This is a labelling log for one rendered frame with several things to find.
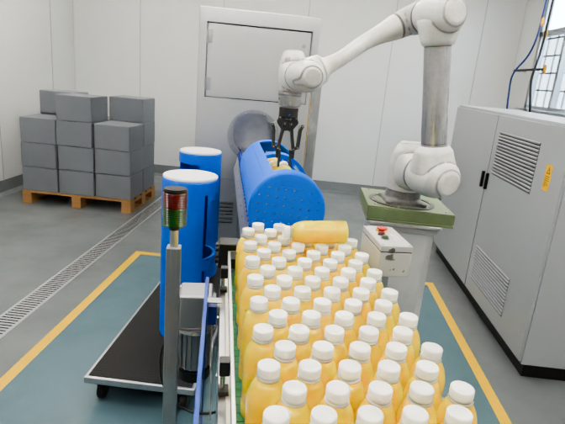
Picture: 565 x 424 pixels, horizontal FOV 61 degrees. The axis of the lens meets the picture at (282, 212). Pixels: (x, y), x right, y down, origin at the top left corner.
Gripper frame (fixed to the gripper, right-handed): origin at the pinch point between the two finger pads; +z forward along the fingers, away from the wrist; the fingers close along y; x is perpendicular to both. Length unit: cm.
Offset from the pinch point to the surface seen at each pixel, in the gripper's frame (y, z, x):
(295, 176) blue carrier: -1.3, 2.1, 23.7
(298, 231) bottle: 2, 11, 59
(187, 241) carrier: 39, 52, -41
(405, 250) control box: -31, 15, 59
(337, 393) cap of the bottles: 6, 15, 127
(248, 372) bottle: 18, 23, 110
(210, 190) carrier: 29, 26, -46
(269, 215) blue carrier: 6.8, 17.2, 23.8
